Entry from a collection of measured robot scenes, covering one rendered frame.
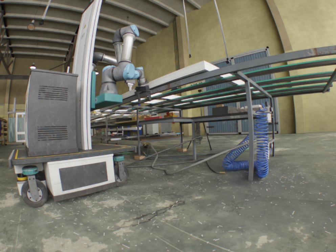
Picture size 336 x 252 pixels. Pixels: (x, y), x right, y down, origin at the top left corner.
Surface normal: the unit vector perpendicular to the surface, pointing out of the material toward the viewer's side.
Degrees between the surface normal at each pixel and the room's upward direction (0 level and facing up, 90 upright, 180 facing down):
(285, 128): 90
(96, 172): 90
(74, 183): 90
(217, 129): 90
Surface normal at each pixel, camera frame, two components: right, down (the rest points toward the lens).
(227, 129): -0.73, 0.02
